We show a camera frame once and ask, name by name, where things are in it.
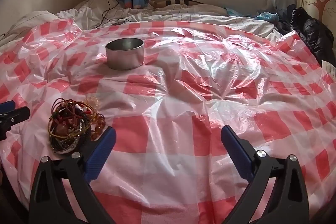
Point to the round silver metal tin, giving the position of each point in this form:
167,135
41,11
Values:
125,53

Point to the black striped pillow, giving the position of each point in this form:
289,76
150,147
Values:
162,4

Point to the red white checkered plastic sheet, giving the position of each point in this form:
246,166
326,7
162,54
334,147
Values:
169,164

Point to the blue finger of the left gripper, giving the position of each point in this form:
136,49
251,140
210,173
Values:
12,118
7,106

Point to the white striped duvet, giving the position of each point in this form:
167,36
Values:
88,16

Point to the black puffy jacket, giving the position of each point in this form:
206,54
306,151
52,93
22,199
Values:
318,38

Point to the light blue plastic bag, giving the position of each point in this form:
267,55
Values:
266,16

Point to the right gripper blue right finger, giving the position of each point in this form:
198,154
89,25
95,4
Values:
288,202

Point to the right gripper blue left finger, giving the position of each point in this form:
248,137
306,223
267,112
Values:
49,202

